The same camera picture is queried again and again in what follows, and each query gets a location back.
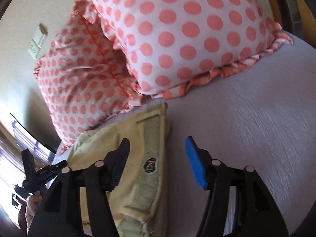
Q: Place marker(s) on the polka dot pillow near window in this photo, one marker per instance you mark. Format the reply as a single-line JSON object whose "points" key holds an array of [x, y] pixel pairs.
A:
{"points": [[83, 77]]}

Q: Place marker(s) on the polka dot pillow near door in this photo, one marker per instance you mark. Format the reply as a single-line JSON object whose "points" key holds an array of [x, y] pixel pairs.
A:
{"points": [[171, 45]]}

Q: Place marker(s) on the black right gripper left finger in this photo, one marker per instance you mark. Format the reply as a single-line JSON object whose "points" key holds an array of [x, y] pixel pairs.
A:
{"points": [[59, 212]]}

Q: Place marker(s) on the person's left hand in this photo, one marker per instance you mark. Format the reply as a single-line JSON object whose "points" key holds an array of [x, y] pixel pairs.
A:
{"points": [[27, 211]]}

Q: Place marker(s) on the black framed mirror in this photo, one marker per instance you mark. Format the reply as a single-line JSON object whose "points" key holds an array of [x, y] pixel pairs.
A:
{"points": [[24, 138]]}

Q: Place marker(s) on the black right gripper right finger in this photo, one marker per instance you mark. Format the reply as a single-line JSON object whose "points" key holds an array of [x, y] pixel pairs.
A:
{"points": [[256, 213]]}

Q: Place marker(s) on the lavender bed sheet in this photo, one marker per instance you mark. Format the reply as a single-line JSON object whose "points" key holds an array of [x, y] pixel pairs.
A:
{"points": [[263, 117]]}

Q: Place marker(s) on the beige khaki pants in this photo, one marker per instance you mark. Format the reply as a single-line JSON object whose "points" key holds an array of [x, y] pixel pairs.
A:
{"points": [[139, 203]]}

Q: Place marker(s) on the white wall outlet plate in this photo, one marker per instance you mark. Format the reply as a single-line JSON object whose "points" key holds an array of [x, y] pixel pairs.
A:
{"points": [[37, 40]]}

